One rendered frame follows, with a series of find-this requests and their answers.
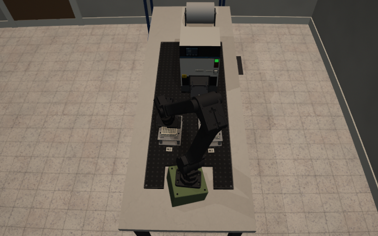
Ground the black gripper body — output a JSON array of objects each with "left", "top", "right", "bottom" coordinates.
[{"left": 156, "top": 115, "right": 181, "bottom": 129}]

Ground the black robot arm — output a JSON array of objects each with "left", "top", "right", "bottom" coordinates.
[{"left": 153, "top": 91, "right": 228, "bottom": 189}]

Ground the grey horizontal roll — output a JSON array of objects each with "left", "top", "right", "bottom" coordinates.
[{"left": 186, "top": 2, "right": 215, "bottom": 24}]

